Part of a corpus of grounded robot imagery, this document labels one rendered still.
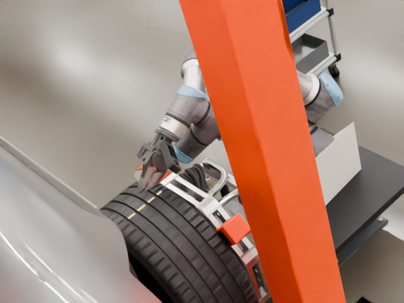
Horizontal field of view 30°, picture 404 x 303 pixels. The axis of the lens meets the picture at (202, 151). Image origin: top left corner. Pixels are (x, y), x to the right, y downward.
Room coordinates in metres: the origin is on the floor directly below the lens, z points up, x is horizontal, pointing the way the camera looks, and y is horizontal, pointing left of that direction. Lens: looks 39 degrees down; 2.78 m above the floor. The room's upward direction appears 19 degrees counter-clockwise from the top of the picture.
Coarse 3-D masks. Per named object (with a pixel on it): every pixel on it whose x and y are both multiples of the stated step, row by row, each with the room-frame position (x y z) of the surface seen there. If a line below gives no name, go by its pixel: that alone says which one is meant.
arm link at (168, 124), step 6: (162, 120) 1.97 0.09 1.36; (168, 120) 1.95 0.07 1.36; (174, 120) 1.94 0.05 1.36; (162, 126) 1.94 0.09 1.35; (168, 126) 1.93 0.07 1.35; (174, 126) 1.93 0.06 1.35; (180, 126) 1.93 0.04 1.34; (168, 132) 1.93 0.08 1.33; (174, 132) 1.91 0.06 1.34; (180, 132) 1.92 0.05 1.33; (186, 132) 1.94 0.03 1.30; (180, 138) 1.92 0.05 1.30
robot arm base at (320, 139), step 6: (312, 132) 2.54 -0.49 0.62; (318, 132) 2.54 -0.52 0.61; (324, 132) 2.56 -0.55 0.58; (312, 138) 2.52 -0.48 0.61; (318, 138) 2.51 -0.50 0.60; (324, 138) 2.51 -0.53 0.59; (330, 138) 2.51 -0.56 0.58; (318, 144) 2.48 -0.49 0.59; (324, 144) 2.48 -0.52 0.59; (318, 150) 2.46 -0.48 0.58
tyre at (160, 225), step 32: (128, 192) 1.93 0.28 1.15; (160, 192) 1.84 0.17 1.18; (128, 224) 1.75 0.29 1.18; (160, 224) 1.71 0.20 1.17; (192, 224) 1.69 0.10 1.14; (160, 256) 1.61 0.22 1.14; (192, 256) 1.61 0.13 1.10; (224, 256) 1.61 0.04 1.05; (192, 288) 1.54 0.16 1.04; (224, 288) 1.55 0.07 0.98
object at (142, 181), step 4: (148, 168) 1.86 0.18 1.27; (136, 172) 1.89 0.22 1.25; (140, 172) 1.88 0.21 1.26; (148, 172) 1.86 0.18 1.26; (152, 172) 1.86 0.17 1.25; (136, 176) 1.88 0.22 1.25; (140, 176) 1.85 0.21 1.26; (144, 176) 1.85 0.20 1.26; (148, 176) 1.85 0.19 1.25; (140, 180) 1.85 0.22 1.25; (144, 180) 1.84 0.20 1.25; (140, 184) 1.84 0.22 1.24; (144, 184) 1.84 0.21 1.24; (140, 188) 1.84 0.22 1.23
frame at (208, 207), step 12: (168, 180) 1.96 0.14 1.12; (180, 180) 1.94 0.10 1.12; (180, 192) 1.88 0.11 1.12; (192, 192) 1.87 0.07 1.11; (204, 192) 1.84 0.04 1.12; (192, 204) 1.81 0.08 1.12; (204, 204) 1.78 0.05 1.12; (216, 204) 1.78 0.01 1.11; (204, 216) 1.76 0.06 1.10; (228, 216) 1.75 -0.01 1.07; (216, 228) 1.72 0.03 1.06; (240, 240) 1.70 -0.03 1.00; (240, 252) 1.66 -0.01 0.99; (252, 252) 1.66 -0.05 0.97; (240, 264) 1.65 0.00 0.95; (252, 264) 1.64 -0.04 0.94; (252, 276) 1.63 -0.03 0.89; (264, 276) 1.65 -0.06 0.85; (264, 288) 1.65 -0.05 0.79; (264, 300) 1.64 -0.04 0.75
